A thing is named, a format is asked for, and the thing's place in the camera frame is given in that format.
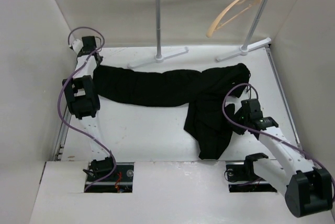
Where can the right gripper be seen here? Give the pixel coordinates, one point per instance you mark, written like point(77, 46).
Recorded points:
point(239, 130)

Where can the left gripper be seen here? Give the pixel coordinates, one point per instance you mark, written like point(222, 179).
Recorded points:
point(99, 62)

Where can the black trousers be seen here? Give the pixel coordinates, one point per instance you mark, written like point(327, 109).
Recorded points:
point(204, 92)

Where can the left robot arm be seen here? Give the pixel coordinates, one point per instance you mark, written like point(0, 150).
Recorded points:
point(83, 103)

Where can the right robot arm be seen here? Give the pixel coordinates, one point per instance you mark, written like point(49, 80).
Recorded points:
point(305, 185)

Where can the beige plastic hanger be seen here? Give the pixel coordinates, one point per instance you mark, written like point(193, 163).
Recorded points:
point(230, 13)

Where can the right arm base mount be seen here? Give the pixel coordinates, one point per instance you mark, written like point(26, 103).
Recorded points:
point(240, 182)

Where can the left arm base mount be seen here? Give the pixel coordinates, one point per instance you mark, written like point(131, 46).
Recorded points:
point(121, 181)

